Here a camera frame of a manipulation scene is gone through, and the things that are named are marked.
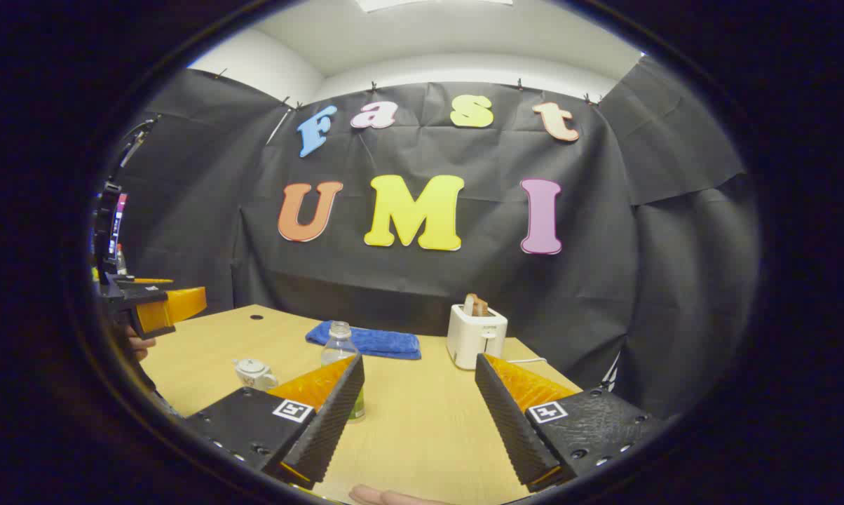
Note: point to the white ceramic teacup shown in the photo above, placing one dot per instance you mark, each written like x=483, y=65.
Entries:
x=254, y=379

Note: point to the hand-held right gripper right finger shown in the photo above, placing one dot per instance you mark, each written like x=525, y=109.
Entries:
x=509, y=428

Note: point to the green label water bottle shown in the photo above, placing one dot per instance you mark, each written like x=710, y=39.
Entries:
x=338, y=347

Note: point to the colourful printed banner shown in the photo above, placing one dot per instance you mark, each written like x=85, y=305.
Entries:
x=120, y=214

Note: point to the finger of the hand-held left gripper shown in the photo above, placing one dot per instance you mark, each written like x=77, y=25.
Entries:
x=177, y=307
x=148, y=281

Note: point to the blue folded towel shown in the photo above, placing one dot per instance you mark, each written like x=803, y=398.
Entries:
x=373, y=341

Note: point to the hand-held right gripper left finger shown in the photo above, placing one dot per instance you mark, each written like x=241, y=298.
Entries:
x=324, y=428

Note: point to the bread slice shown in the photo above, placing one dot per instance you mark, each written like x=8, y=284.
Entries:
x=475, y=306

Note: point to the white toaster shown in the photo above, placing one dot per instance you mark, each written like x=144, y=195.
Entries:
x=472, y=340

